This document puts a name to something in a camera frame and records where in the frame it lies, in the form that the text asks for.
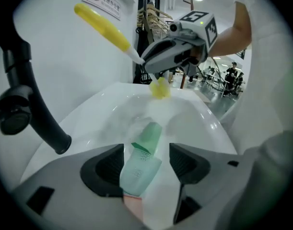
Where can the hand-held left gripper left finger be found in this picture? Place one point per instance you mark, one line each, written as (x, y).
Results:
(64, 181)

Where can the black faucet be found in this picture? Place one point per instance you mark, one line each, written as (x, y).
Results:
(40, 99)

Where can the white red-bordered wall sign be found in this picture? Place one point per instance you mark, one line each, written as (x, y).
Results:
(103, 1)

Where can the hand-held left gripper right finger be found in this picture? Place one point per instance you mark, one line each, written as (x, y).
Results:
(220, 176)

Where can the teal textured cup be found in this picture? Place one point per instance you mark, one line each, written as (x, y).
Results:
(139, 174)

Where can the white ceramic sink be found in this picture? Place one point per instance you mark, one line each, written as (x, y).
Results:
(100, 109)

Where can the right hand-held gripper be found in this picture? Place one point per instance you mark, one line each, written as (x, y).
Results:
(208, 30)

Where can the yellow brush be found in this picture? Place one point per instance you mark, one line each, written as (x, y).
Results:
(105, 27)

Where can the white shirt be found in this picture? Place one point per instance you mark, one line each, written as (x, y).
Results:
(268, 104)

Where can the brown wooden coat stand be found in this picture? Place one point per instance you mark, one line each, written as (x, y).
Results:
(184, 80)

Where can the row of wooden hangers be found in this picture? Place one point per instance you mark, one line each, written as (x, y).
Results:
(155, 15)

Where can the black bag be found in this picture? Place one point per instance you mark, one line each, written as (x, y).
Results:
(140, 75)

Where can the person's right forearm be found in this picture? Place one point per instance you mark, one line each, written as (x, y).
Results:
(232, 37)

